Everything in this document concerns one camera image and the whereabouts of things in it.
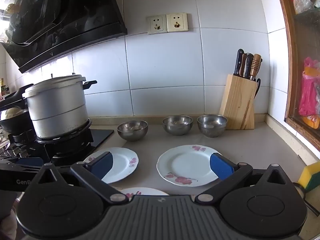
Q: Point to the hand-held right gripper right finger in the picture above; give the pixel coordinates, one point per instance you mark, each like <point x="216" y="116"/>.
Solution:
<point x="221" y="167"/>

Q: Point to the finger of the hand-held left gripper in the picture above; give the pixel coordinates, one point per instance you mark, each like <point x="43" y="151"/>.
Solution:
<point x="28" y="161"/>

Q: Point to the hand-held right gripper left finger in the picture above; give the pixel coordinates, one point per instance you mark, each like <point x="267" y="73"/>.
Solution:
<point x="103" y="165"/>

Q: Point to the white floral plate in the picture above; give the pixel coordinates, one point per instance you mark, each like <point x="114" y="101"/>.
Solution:
<point x="145" y="192"/>
<point x="125" y="163"/>
<point x="186" y="165"/>

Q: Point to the stainless steel bowl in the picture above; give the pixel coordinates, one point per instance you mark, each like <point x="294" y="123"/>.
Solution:
<point x="212" y="126"/>
<point x="177" y="125"/>
<point x="132" y="130"/>

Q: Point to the person's left forearm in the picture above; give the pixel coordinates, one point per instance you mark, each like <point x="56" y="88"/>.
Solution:
<point x="5" y="226"/>

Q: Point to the black gas stove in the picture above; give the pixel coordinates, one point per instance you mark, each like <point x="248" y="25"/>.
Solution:
<point x="75" y="145"/>

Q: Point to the black wok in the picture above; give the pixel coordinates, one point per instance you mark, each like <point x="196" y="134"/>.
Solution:
<point x="12" y="125"/>

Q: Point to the silver pressure cooker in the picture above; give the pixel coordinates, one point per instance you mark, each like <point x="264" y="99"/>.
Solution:
<point x="57" y="110"/>

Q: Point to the wooden knife block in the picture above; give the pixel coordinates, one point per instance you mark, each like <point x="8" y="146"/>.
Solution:
<point x="237" y="105"/>

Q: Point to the condiment bottle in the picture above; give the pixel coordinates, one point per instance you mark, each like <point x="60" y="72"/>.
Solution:
<point x="2" y="87"/>

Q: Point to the yellow green sponge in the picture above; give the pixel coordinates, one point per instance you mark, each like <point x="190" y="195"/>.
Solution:
<point x="311" y="177"/>

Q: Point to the orange package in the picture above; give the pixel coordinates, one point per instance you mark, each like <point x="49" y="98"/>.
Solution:
<point x="312" y="121"/>

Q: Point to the pink plastic bag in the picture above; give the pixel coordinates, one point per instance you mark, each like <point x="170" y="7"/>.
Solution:
<point x="308" y="92"/>

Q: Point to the black range hood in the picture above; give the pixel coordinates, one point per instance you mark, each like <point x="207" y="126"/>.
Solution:
<point x="62" y="25"/>

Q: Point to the clear plastic bag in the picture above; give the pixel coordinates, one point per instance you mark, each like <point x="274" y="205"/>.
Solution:
<point x="301" y="0"/>

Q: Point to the white wall socket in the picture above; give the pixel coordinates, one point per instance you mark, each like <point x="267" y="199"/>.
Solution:
<point x="177" y="22"/>
<point x="157" y="25"/>

